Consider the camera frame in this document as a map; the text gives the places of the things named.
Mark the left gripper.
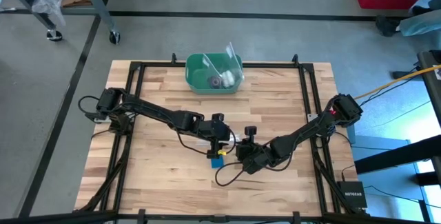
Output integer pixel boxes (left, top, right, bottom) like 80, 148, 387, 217
198, 119, 232, 159

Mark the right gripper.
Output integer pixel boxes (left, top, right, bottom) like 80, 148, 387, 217
235, 141, 275, 176

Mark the dark tape roll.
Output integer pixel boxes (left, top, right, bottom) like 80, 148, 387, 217
207, 74, 223, 89

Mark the green plastic bin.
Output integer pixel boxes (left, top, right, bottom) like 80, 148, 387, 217
185, 52, 244, 95

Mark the black desk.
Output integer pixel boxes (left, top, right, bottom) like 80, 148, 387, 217
353, 50, 441, 224

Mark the grey metal table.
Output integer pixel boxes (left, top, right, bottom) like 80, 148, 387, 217
0, 0, 121, 45

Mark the person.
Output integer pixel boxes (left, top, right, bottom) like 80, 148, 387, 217
374, 5, 441, 38

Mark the crumpled plastic wrap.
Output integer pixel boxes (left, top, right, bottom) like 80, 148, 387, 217
31, 0, 67, 27

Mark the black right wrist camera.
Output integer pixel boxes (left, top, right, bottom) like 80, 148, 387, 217
243, 125, 258, 145

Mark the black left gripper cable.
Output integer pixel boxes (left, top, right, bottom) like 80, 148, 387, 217
175, 129, 238, 156

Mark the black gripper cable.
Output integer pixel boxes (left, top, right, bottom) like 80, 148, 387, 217
175, 129, 238, 156
214, 160, 289, 187

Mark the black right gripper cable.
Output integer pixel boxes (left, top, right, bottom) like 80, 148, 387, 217
214, 160, 289, 187

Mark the black table rig frame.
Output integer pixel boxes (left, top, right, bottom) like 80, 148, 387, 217
0, 53, 441, 224

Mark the black network switch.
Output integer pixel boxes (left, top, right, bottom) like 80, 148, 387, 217
336, 181, 368, 210

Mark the yellow cable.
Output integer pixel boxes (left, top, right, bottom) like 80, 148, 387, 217
353, 64, 441, 101

